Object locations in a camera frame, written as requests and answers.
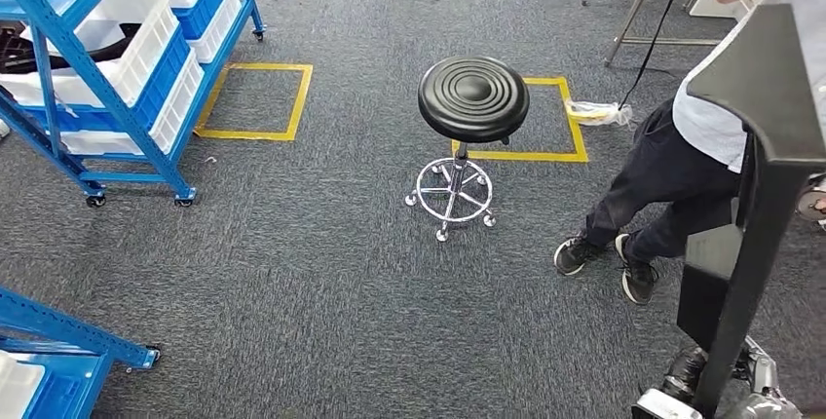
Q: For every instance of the black curved part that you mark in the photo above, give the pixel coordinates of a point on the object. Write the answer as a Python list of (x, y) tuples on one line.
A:
[(19, 54)]

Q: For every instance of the steel side table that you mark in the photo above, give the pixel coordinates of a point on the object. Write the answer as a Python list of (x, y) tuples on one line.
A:
[(635, 6)]

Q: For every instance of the yellow floor tape square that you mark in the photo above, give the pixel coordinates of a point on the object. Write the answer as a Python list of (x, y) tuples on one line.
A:
[(574, 132), (300, 100)]

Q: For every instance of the black plastic plate part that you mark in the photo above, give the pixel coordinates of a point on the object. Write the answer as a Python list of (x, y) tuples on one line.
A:
[(761, 80)]

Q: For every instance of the clear plastic wrap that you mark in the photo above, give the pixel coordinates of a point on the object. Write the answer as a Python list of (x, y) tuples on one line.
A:
[(600, 113)]

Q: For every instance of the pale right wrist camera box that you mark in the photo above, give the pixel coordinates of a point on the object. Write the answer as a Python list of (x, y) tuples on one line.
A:
[(664, 406)]

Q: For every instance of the blue rack with casters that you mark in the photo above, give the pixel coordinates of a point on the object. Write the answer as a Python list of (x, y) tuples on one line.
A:
[(97, 80)]

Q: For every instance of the black round stool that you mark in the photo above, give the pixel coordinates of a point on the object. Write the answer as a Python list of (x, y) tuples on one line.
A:
[(474, 100)]

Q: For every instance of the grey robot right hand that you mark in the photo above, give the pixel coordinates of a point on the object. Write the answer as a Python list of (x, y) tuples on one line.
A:
[(684, 371)]

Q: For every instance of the blue metal shelf rack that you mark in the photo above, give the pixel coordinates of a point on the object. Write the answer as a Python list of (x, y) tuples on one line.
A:
[(64, 329)]

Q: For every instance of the grey round hand controller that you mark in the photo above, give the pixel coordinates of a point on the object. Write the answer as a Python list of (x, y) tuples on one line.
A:
[(807, 206)]

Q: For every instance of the person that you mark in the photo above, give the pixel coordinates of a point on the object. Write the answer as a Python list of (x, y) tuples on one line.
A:
[(671, 171)]

